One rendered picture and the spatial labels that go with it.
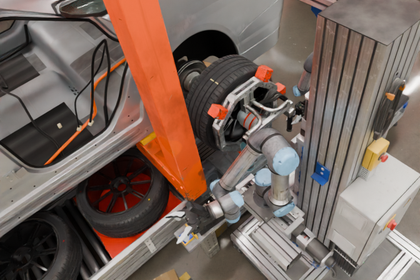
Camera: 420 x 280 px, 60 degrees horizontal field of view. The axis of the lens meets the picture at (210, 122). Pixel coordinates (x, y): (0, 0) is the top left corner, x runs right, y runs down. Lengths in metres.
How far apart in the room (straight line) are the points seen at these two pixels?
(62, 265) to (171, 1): 1.79
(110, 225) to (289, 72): 2.45
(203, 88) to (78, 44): 1.30
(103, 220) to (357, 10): 2.08
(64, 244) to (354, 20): 2.23
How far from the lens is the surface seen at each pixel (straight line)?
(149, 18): 1.53
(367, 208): 1.74
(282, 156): 1.55
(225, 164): 3.03
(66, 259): 2.70
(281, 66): 4.13
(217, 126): 2.30
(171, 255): 3.00
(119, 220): 2.65
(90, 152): 2.51
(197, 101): 2.35
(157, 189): 2.68
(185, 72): 2.72
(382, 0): 1.35
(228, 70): 2.35
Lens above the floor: 2.74
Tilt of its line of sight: 49 degrees down
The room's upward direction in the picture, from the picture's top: 11 degrees counter-clockwise
